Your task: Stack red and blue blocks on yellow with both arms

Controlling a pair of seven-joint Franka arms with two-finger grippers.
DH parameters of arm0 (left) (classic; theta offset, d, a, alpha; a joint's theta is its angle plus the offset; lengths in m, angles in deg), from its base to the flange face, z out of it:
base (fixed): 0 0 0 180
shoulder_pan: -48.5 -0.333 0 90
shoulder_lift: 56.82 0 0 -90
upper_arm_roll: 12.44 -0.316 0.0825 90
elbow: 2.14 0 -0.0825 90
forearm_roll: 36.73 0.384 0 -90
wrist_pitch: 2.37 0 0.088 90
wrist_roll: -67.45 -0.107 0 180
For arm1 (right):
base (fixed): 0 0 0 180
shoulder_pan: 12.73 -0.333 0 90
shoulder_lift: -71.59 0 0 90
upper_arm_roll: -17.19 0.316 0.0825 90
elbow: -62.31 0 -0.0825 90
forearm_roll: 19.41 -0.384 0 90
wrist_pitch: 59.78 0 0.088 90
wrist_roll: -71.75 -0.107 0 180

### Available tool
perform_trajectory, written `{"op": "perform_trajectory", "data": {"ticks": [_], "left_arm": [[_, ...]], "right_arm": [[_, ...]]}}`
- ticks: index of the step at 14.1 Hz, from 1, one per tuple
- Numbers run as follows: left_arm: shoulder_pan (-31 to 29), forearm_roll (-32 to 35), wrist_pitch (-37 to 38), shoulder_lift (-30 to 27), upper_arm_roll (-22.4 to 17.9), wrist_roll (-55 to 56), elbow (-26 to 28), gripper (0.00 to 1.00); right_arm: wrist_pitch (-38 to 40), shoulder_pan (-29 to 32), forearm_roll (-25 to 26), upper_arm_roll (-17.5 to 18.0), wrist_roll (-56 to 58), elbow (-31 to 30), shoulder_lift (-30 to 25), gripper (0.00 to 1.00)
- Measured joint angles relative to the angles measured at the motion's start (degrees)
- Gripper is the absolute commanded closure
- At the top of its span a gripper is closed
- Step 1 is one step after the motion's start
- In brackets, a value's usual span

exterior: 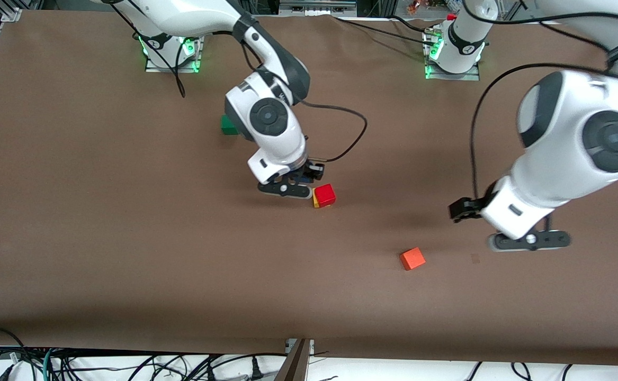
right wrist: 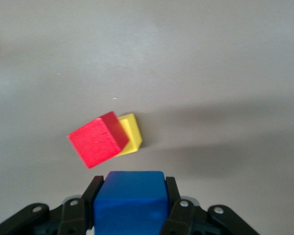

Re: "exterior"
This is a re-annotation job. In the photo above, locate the red wooden cube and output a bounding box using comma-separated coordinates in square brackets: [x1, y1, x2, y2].
[314, 183, 337, 208]

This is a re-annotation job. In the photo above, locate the orange wooden cube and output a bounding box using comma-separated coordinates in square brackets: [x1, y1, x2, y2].
[399, 247, 426, 271]

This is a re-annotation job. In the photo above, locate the brown paper table cover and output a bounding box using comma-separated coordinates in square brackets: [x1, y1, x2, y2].
[0, 10, 618, 367]

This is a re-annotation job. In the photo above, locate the dark angled bar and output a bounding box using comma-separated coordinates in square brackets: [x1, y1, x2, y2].
[274, 339, 311, 381]

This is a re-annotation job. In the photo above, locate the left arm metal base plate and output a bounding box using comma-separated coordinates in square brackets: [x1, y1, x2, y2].
[424, 26, 481, 81]

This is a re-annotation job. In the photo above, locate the black cable across table cover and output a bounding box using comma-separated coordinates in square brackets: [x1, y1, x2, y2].
[332, 15, 437, 47]

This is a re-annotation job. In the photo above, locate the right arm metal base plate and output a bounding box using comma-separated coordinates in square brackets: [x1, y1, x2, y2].
[145, 35, 204, 74]

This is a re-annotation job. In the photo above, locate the aluminium frame rail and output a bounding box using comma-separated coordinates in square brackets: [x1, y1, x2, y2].
[279, 0, 358, 16]

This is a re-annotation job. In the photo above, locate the small silver bracket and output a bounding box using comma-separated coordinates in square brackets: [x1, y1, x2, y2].
[285, 338, 315, 355]

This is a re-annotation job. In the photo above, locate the black cable with plug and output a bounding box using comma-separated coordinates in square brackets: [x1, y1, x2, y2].
[209, 353, 288, 381]

